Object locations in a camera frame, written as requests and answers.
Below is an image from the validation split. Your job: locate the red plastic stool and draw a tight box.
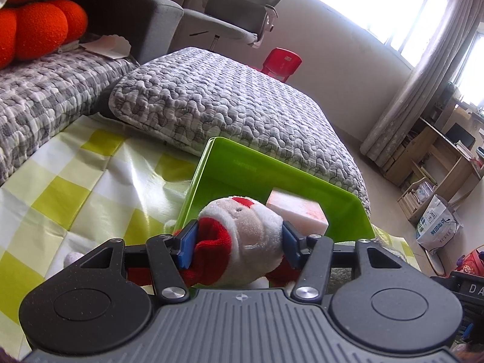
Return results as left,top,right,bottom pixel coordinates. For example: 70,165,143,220
261,47,303,83

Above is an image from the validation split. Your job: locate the grey checked quilted sofa cover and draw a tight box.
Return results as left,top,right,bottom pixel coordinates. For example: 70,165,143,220
0,41,137,187

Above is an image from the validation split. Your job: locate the red toy bag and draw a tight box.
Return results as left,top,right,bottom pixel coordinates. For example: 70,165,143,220
450,246,484,278

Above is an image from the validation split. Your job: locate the grey patterned curtain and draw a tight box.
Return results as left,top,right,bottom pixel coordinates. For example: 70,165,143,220
361,0,481,165

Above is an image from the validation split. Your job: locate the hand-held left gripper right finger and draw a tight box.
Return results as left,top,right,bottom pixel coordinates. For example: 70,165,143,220
282,221,407,304

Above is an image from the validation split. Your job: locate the window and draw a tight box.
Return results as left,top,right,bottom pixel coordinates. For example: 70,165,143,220
282,0,484,106

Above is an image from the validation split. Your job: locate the orange bumpy plush pillow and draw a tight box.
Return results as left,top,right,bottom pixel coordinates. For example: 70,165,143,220
0,0,114,69

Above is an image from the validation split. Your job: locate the pink sponge block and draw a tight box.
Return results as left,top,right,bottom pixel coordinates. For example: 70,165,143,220
266,188,329,235

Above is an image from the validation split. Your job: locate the grey quilted cushion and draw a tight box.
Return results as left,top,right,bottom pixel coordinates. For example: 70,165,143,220
109,46,371,220

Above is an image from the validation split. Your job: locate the white paper sheet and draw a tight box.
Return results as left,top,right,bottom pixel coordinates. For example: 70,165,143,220
78,35,132,60

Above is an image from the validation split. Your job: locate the black monitor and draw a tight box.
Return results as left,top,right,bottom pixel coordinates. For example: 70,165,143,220
444,123,475,149

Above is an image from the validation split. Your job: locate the low wooden book rack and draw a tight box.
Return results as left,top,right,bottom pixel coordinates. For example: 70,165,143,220
397,161,440,224

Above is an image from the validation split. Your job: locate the green plastic box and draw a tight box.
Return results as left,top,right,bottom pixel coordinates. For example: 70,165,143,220
175,137,375,243

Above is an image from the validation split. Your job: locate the red and white santa plush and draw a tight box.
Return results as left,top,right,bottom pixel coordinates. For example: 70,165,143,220
126,196,303,290

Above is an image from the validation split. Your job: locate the yellow-green checked plastic tablecloth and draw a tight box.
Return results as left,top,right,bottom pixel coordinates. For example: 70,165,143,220
0,113,413,360

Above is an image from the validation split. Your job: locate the white printed paper bag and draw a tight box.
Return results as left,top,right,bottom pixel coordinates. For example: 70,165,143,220
416,195,460,250

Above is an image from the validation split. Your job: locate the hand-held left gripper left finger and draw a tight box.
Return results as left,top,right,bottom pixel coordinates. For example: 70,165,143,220
76,221,199,304

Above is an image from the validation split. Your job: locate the grey office chair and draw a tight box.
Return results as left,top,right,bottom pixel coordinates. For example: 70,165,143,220
178,0,292,51

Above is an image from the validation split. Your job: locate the dark grey sofa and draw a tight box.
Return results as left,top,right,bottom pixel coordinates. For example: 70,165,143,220
74,0,185,65

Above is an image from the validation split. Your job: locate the wooden desk shelf unit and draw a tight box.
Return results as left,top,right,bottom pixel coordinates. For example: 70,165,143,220
384,102,484,207

